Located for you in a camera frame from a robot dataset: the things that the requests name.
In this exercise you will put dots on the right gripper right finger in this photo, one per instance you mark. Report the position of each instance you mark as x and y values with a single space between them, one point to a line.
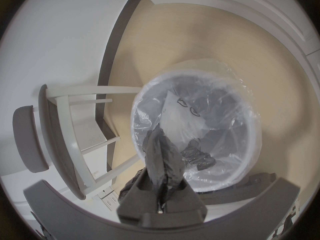
187 201

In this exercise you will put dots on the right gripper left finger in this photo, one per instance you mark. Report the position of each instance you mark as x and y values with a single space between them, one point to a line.
136 199

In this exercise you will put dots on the black plastic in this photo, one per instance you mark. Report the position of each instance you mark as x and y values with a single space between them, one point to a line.
162 154

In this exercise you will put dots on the white printed paper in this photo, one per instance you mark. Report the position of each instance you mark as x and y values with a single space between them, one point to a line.
180 119

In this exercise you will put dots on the clear plastic bag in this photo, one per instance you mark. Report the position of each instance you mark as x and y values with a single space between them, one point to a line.
250 104

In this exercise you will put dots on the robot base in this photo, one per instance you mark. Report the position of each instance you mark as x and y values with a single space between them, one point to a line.
260 181

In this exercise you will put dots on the white trash bin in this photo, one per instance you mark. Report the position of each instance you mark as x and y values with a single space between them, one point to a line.
250 144

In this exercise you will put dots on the white chest of drawers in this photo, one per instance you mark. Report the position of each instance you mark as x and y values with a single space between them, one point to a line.
107 201

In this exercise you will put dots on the white chair dark grey seat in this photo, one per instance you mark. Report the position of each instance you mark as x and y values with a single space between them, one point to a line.
60 134

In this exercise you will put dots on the white wardrobe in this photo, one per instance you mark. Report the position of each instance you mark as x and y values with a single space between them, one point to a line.
250 9

